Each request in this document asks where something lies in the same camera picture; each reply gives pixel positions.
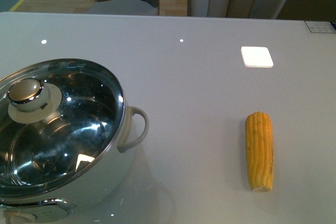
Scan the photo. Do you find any yellow corn cob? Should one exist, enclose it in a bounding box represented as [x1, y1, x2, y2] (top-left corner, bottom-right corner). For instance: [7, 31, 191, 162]
[245, 112, 274, 192]

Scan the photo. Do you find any glass pot lid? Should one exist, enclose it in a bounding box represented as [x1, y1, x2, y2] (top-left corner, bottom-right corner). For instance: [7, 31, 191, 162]
[1, 59, 125, 199]

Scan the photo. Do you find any stainless steel cooking pot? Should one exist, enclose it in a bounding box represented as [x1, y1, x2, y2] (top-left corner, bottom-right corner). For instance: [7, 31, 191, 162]
[0, 58, 150, 224]

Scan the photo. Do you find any table label sticker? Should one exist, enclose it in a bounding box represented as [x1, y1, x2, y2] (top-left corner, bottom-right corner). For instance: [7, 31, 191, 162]
[305, 21, 336, 34]

